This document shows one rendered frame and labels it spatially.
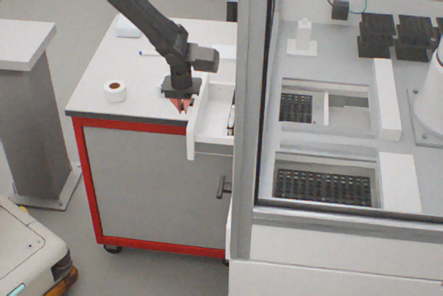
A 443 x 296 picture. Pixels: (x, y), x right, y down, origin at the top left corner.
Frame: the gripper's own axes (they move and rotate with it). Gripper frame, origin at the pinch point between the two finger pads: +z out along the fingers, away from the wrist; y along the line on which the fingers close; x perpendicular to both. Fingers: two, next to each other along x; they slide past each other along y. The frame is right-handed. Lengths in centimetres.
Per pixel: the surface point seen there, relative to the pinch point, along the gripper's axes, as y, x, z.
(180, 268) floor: -8, 11, 90
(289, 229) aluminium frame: 30, -52, -16
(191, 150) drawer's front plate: 3.9, -11.7, 3.8
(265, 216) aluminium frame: 25, -52, -19
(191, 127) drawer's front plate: 4.0, -10.5, -3.4
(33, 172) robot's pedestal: -75, 40, 72
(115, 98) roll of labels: -25.5, 18.4, 12.2
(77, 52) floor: -96, 160, 92
